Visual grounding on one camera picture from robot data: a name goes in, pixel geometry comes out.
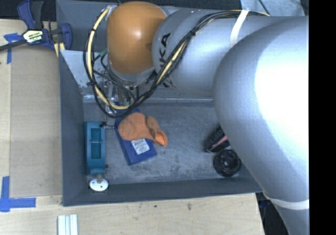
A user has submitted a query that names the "blue flat box white label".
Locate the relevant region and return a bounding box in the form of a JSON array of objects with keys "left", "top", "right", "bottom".
[{"left": 114, "top": 108, "right": 158, "bottom": 166}]

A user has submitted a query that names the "orange cloth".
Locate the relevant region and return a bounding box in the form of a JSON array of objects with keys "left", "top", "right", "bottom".
[{"left": 118, "top": 111, "right": 169, "bottom": 147}]

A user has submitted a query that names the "black round ring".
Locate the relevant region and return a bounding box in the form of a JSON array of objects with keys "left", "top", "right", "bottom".
[{"left": 213, "top": 148, "right": 242, "bottom": 178}]

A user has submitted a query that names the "grey metal bin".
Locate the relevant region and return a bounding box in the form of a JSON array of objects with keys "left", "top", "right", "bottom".
[{"left": 55, "top": 0, "right": 264, "bottom": 207}]

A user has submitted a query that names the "black and pink brush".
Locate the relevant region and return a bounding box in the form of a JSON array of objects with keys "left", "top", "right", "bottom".
[{"left": 204, "top": 125, "right": 232, "bottom": 154}]

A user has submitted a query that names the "pale flat board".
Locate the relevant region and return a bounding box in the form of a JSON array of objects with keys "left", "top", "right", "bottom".
[{"left": 9, "top": 19, "right": 64, "bottom": 198}]

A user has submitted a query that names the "teal tool with white knob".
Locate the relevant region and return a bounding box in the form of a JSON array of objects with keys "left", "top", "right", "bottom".
[{"left": 83, "top": 120, "right": 110, "bottom": 192}]

